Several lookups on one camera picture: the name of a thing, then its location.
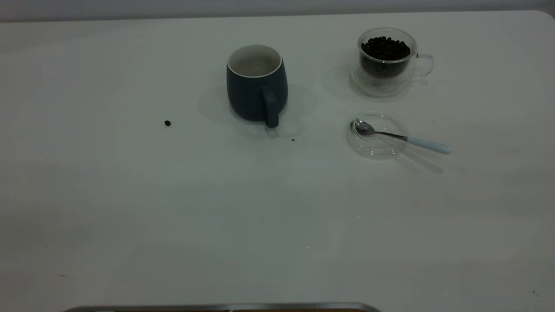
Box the dark grey ceramic mug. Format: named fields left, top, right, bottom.
left=226, top=44, right=289, bottom=129

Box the metal spoon pale blue handle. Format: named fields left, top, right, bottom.
left=355, top=119, right=452, bottom=155

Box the pile of coffee beans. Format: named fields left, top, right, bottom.
left=361, top=36, right=411, bottom=78

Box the clear glass saucer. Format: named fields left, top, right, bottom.
left=346, top=111, right=409, bottom=160

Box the clear double-wall glass cup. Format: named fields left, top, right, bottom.
left=350, top=27, right=434, bottom=98

